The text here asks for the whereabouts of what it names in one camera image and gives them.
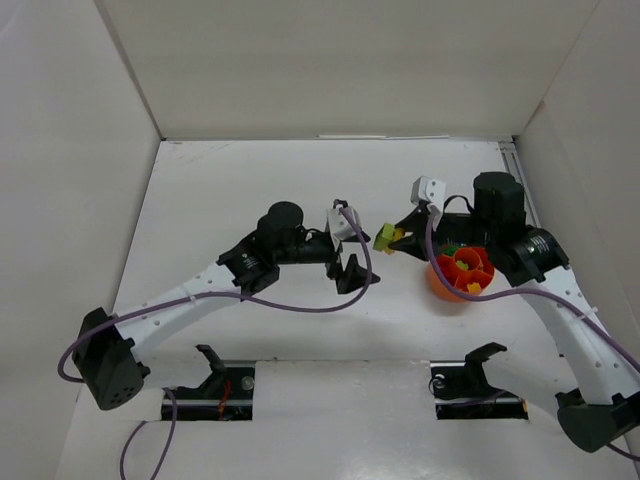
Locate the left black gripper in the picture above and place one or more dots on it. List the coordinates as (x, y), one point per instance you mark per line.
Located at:
(335, 255)

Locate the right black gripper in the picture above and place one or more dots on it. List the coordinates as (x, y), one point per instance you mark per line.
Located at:
(430, 236)

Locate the yellow curved lego piece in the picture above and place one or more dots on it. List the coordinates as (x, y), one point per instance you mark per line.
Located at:
(397, 235)

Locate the lime green long lego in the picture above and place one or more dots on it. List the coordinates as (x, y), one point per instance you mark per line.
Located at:
(384, 238)

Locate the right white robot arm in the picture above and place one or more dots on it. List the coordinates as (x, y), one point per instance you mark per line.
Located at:
(601, 402)

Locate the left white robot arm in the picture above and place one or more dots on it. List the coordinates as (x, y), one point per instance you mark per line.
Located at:
(111, 352)

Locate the orange round divided container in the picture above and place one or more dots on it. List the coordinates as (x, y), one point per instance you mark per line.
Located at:
(471, 282)

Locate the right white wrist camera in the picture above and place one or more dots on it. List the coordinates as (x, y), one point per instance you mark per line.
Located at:
(429, 191)

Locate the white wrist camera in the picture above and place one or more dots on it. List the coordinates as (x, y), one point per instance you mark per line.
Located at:
(429, 191)
(340, 221)

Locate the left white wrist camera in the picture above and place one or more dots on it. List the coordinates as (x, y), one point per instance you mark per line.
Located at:
(340, 221)

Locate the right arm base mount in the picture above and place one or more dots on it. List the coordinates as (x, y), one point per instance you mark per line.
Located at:
(462, 392)

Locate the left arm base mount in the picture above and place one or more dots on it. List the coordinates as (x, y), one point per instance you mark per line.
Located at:
(224, 394)

